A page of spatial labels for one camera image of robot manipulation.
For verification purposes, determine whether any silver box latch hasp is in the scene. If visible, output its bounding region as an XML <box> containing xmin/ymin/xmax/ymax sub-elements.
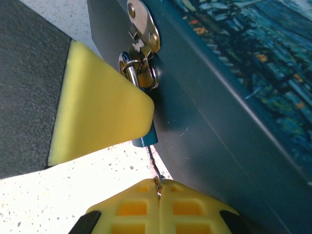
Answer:
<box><xmin>126</xmin><ymin>0</ymin><xmax>161</xmax><ymax>90</ymax></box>

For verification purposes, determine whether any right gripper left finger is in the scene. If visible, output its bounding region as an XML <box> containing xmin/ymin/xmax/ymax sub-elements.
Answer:
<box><xmin>70</xmin><ymin>179</ymin><xmax>160</xmax><ymax>234</ymax></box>

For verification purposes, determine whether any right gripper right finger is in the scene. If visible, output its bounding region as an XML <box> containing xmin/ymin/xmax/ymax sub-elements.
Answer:
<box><xmin>159</xmin><ymin>180</ymin><xmax>259</xmax><ymax>234</ymax></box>

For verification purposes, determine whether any starry night print box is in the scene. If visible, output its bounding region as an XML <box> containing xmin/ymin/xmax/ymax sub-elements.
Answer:
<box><xmin>86</xmin><ymin>0</ymin><xmax>312</xmax><ymax>234</ymax></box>

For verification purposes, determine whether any small blue padlock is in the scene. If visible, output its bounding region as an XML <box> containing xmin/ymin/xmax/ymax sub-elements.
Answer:
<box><xmin>118</xmin><ymin>51</ymin><xmax>159</xmax><ymax>148</ymax></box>

